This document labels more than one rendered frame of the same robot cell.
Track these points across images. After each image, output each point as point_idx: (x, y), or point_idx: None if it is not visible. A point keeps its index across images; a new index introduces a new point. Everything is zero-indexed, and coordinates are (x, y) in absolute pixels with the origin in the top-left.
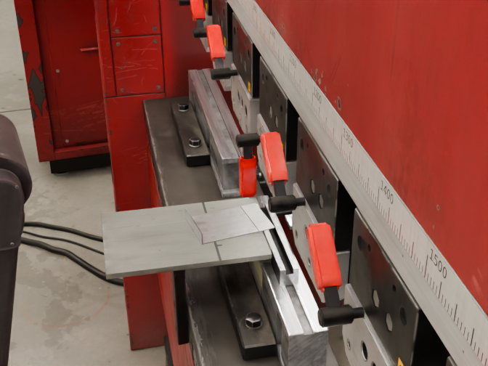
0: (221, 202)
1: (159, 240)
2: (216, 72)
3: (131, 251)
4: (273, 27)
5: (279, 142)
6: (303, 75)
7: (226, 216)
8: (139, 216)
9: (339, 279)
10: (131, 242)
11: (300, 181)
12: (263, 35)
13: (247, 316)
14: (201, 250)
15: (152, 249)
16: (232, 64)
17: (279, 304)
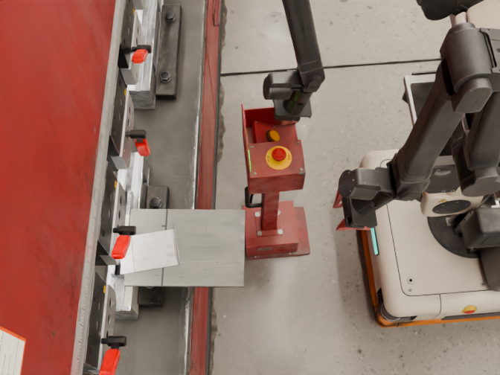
0: (147, 281)
1: (204, 240)
2: (131, 225)
3: (225, 231)
4: (106, 84)
5: (134, 53)
6: (114, 20)
7: (148, 260)
8: (213, 276)
9: None
10: (225, 242)
11: (129, 56)
12: (106, 115)
13: (158, 201)
14: (177, 222)
15: (210, 231)
16: (111, 254)
17: (140, 178)
